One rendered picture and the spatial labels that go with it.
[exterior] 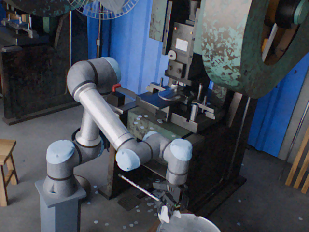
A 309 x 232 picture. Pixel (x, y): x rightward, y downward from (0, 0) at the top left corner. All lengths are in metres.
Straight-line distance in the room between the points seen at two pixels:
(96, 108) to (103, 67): 0.21
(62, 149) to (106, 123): 0.41
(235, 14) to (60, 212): 1.13
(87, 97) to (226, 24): 0.58
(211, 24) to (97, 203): 1.39
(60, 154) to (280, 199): 1.70
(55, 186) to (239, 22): 1.03
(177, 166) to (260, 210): 1.40
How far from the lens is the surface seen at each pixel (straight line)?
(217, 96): 2.08
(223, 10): 1.33
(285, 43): 1.93
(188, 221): 1.66
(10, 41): 3.14
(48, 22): 3.21
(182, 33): 1.83
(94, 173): 2.52
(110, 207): 2.26
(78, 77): 1.28
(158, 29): 1.87
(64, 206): 1.65
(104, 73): 1.35
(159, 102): 1.80
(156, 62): 3.52
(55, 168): 1.55
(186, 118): 1.85
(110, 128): 1.18
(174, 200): 1.26
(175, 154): 1.16
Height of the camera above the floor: 1.51
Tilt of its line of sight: 27 degrees down
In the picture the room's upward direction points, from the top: 8 degrees clockwise
